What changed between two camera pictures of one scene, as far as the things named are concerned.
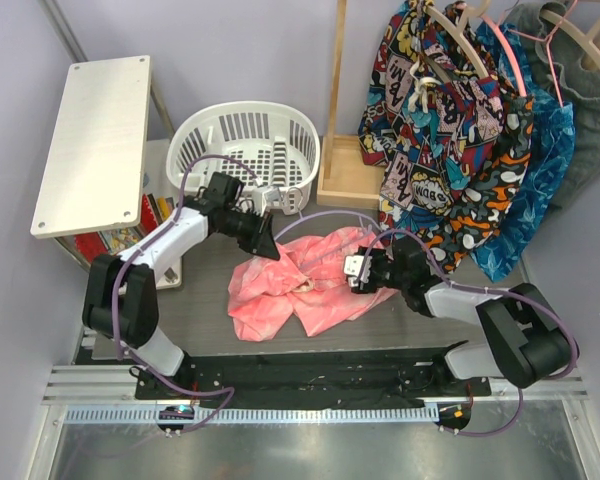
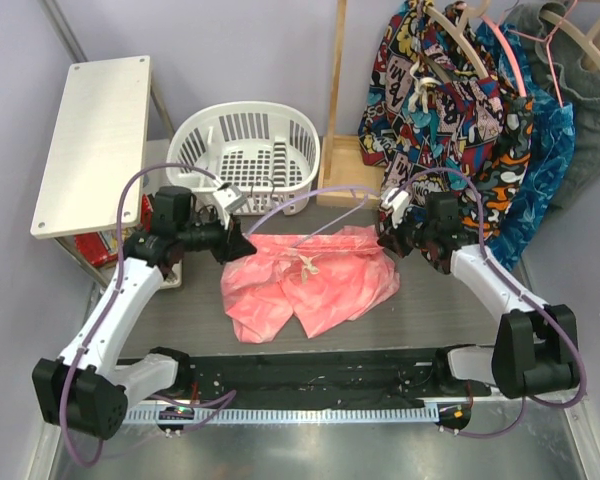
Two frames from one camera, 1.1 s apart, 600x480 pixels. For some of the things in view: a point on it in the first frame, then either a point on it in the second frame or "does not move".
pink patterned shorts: (308, 281) does not move
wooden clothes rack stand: (345, 178) does not move
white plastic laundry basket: (274, 145) does not move
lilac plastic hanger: (328, 213) → (368, 195)
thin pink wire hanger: (547, 39) does not move
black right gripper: (368, 285) → (394, 240)
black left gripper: (262, 239) → (231, 244)
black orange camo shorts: (485, 195) does not move
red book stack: (154, 209) does not move
